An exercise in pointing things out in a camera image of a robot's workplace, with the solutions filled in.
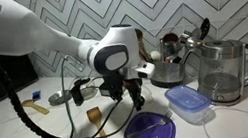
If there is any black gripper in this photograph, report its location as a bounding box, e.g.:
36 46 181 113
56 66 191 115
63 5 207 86
96 65 149 118

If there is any clear glass carafe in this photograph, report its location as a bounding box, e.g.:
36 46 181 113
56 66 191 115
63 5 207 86
77 76 100 101

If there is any metal fork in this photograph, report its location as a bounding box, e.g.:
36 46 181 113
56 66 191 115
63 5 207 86
123 109 177 138

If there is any wooden spatula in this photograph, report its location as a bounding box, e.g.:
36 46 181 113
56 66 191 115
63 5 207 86
85 104 114 138

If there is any steel utensil holder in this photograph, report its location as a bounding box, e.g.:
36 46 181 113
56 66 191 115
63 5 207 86
146 53 190 92

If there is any wooden spoon in holder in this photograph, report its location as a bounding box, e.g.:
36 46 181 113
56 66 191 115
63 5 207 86
134 27 151 64

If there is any blue lidded plastic container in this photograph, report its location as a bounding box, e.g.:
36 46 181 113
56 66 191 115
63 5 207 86
163 79 216 129

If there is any metal measuring cup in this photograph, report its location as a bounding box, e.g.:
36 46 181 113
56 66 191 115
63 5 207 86
158 30 184 60

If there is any metal spoon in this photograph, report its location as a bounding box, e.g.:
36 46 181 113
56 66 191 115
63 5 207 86
178 29 205 52

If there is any blue black small tool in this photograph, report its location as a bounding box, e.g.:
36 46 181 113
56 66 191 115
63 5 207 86
30 89 43 102

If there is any long wooden spoon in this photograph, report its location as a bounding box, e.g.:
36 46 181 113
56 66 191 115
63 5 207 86
21 96 51 119

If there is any glass electric kettle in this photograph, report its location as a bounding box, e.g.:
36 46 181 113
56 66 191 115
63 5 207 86
179 33 248 113

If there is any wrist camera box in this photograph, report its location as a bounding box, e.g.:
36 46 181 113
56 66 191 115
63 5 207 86
134 61 158 81

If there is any dark power cable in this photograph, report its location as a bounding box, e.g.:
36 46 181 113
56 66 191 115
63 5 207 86
41 55 84 138

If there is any black corrugated cable conduit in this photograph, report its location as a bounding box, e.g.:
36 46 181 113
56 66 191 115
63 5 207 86
0 10 143 138

